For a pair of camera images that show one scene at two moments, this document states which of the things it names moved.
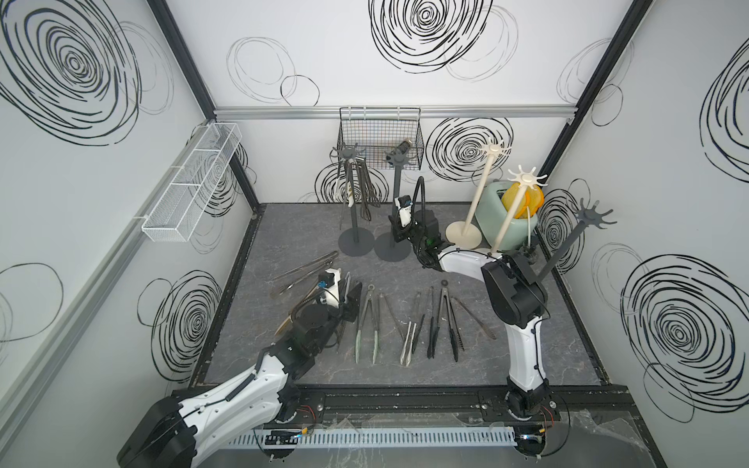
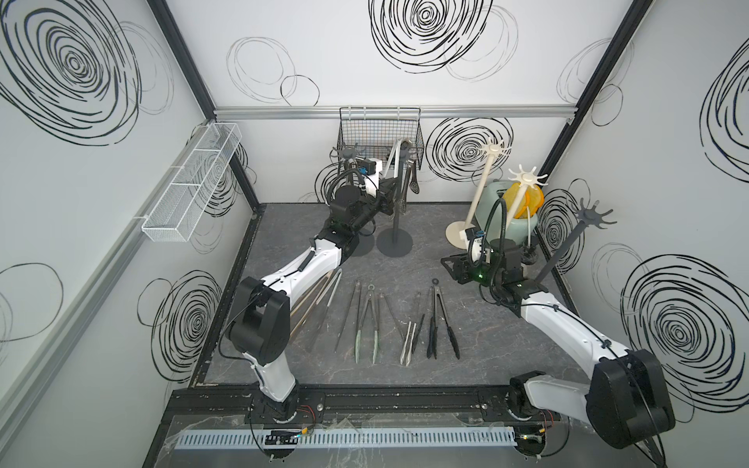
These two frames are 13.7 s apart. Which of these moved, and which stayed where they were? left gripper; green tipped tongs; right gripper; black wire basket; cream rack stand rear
Moved: right gripper; left gripper
Stayed: black wire basket; cream rack stand rear; green tipped tongs
